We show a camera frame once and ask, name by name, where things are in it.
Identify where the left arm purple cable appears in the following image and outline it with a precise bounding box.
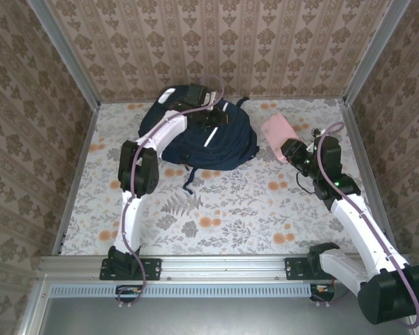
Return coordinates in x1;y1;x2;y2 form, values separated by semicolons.
117;75;226;308

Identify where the grey sheet metal panel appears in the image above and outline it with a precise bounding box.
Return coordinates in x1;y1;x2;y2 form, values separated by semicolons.
19;281;419;335

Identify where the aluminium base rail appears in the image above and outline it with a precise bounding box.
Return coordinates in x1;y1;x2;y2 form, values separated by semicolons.
38;253;415;282

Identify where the pale blue slotted cable duct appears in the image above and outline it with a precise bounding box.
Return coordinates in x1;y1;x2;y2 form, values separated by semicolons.
50;283;314;299

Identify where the aluminium table side rail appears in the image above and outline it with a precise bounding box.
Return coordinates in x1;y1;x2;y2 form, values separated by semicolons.
340;100;399;254
52;104;101;255

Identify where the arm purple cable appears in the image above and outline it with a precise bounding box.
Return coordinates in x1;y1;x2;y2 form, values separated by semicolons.
310;121;419;329
117;75;226;308

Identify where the navy blue backpack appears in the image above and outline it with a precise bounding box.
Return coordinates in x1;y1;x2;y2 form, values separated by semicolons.
138;85;260;195

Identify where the right gripper thin black cable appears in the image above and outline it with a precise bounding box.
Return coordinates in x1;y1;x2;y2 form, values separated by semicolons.
295;170;318;195

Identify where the aluminium frame post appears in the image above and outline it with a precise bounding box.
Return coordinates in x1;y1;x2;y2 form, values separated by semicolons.
342;0;412;105
27;0;101;110

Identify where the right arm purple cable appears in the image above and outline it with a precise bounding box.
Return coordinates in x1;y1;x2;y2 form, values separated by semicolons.
310;121;419;329

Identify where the pink pencil case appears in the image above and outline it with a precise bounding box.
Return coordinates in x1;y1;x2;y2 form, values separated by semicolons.
260;112;300;163

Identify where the floral patterned table cover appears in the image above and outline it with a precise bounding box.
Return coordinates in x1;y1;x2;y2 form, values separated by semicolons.
61;99;387;258

